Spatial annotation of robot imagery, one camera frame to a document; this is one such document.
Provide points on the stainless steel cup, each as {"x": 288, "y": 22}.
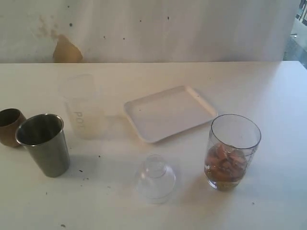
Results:
{"x": 43, "y": 137}

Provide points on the clear plastic shaker cup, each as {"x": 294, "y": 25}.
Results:
{"x": 233, "y": 141}

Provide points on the white rectangular tray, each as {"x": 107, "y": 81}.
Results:
{"x": 160, "y": 115}

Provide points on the translucent plastic cup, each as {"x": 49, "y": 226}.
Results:
{"x": 83, "y": 104}

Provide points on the brown wooden bowl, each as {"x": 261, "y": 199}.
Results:
{"x": 10, "y": 119}

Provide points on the clear plastic shaker lid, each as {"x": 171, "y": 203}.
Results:
{"x": 155, "y": 180}

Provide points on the brown cubes and gold coins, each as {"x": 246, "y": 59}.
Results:
{"x": 224, "y": 169}

